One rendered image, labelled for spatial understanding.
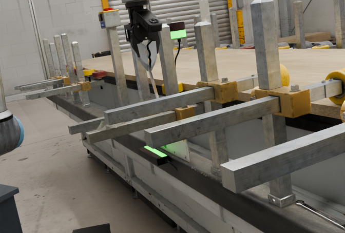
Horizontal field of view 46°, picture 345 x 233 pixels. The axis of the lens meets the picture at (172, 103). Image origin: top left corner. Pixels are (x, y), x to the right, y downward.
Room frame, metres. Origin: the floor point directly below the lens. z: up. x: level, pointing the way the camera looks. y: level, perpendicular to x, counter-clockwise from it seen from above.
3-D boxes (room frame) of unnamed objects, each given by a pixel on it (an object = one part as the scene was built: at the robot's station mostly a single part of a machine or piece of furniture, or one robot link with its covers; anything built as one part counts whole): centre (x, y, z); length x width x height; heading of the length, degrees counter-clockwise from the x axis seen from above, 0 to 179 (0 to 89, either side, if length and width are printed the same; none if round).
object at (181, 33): (1.34, -0.05, 1.10); 0.06 x 0.06 x 0.02
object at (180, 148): (1.33, 0.03, 0.75); 0.26 x 0.01 x 0.10; 25
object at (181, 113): (1.30, -0.02, 0.85); 0.14 x 0.06 x 0.05; 25
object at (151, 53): (1.29, 0.05, 1.05); 0.06 x 0.03 x 0.09; 25
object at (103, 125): (1.18, 0.19, 0.87); 0.09 x 0.07 x 0.02; 115
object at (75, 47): (2.45, 0.52, 0.86); 0.04 x 0.04 x 0.48; 25
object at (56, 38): (2.90, 0.73, 0.92); 0.04 x 0.04 x 0.48; 25
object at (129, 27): (1.28, 0.06, 1.15); 0.09 x 0.08 x 0.12; 25
